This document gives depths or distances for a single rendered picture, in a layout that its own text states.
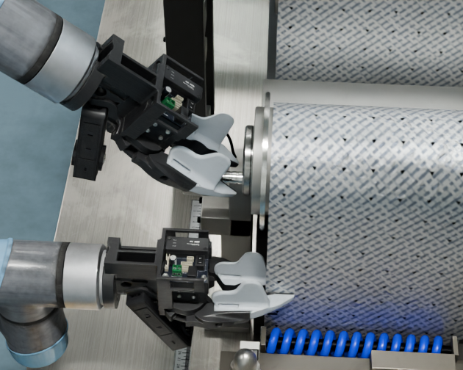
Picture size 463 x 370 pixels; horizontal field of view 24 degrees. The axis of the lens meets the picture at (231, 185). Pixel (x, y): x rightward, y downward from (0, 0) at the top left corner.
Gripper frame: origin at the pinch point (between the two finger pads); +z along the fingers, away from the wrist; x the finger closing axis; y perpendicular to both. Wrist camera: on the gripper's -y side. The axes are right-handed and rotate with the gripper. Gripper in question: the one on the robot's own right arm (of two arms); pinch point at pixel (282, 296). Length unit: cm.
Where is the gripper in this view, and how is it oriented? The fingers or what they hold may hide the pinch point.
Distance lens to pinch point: 122.9
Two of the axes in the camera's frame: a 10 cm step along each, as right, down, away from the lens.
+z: 10.0, 0.5, -0.4
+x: 0.6, -7.5, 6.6
